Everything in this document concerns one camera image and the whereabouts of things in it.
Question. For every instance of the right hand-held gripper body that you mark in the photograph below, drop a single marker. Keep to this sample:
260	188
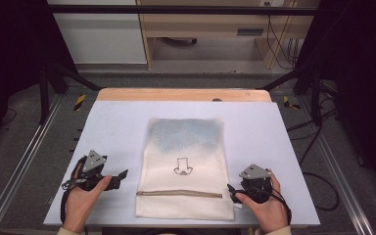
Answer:
256	182

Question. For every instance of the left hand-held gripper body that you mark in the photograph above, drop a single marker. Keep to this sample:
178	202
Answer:
93	160

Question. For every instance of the cream mesh laundry bag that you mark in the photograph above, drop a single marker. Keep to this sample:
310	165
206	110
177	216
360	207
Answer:
184	199

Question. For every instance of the person's right hand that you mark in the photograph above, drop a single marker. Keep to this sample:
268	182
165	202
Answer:
269	212

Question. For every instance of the person's left hand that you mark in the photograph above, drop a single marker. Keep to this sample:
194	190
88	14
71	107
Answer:
81	202

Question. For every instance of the white table mat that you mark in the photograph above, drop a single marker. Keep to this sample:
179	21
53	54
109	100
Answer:
117	130

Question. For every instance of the yellow black tape marker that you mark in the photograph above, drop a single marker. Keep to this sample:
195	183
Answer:
287	103
80	102

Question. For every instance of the black metal stand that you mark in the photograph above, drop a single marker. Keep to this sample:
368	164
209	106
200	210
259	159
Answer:
44	94
316	98

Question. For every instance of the white cabinet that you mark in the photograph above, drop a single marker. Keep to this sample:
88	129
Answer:
101	39

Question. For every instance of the black curtain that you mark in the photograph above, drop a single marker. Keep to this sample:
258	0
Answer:
362	65
9	49

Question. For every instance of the grey label plate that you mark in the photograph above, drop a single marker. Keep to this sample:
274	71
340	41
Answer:
250	32

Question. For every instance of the wooden desk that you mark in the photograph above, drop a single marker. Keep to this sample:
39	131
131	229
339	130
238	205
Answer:
205	24

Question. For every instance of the aluminium floor rail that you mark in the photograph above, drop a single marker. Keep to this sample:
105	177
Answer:
19	163
336	163

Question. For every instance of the black horizontal frame bar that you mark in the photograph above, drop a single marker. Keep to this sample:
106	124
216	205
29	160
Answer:
176	9

